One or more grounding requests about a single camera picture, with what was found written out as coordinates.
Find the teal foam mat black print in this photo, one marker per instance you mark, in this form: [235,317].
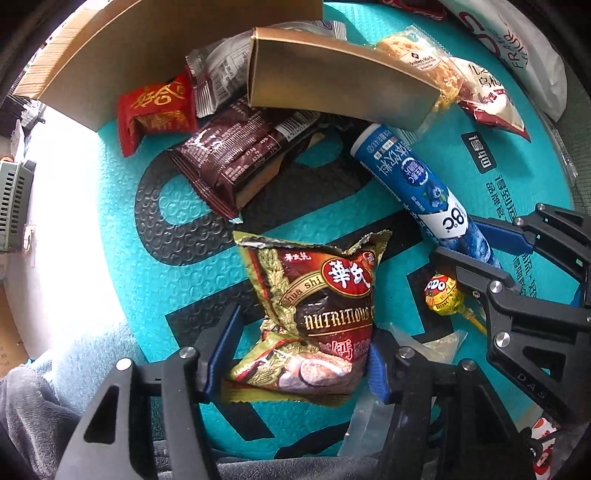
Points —
[175,266]

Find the yellow orange lollipop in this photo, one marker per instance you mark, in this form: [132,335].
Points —
[443,296]

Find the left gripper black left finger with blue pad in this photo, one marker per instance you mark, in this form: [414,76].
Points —
[113,439]

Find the dark brown snack packet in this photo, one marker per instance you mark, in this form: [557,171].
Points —
[229,159]

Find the grey fleece blanket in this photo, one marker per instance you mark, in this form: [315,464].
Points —
[43,401]

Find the blue blueberry drink tube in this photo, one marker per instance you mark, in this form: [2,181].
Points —
[421,192]

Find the white plastic shopping bag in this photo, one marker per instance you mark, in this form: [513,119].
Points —
[521,46]

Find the grey green plastic crate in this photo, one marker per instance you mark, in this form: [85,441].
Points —
[16,183]

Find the white red plum snack bag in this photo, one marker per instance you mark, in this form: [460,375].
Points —
[484,98]

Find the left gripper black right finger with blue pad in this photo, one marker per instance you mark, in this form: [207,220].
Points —
[452,409]

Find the small red wrapper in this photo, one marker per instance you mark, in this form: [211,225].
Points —
[432,9]

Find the clear bag yellow waffle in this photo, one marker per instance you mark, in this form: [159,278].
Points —
[418,49]

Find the red gold snack packet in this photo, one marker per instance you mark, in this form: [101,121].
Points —
[155,109]

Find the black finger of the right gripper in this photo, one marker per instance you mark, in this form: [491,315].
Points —
[559,235]
[542,347]

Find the brown cardboard box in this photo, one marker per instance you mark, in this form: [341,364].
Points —
[78,57]

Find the silver grey snack packet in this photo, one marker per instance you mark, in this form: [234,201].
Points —
[218,72]

